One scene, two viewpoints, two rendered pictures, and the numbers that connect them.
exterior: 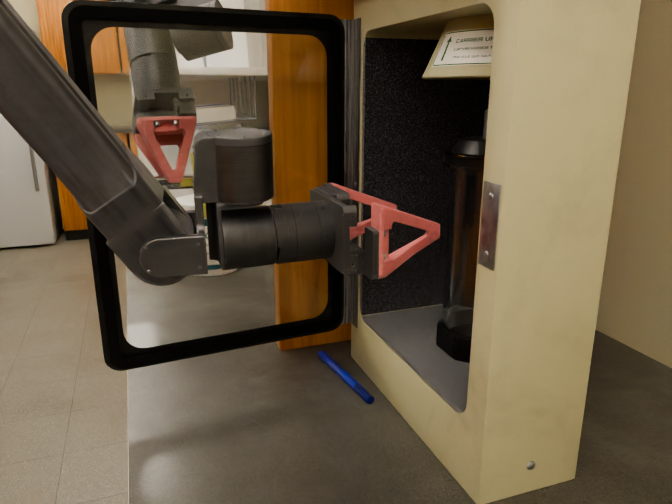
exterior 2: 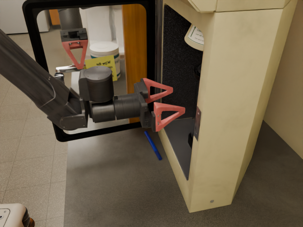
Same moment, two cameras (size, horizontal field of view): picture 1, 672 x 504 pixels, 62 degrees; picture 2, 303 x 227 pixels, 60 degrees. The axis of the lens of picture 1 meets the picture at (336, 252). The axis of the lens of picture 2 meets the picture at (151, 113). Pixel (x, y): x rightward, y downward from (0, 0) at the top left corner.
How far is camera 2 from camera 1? 0.22 m
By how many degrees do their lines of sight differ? 19
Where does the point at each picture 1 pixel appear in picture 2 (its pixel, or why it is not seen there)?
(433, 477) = (176, 198)
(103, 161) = (41, 89)
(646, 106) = not seen: outside the picture
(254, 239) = (105, 114)
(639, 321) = (288, 126)
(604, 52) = (254, 58)
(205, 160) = (83, 86)
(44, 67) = (13, 56)
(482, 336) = (193, 161)
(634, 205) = (296, 75)
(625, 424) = (261, 179)
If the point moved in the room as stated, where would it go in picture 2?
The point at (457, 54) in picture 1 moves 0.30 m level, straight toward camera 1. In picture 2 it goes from (196, 37) to (145, 121)
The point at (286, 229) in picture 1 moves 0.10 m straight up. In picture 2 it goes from (119, 109) to (115, 68)
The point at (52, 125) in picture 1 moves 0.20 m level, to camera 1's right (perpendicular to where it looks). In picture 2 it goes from (19, 77) to (123, 83)
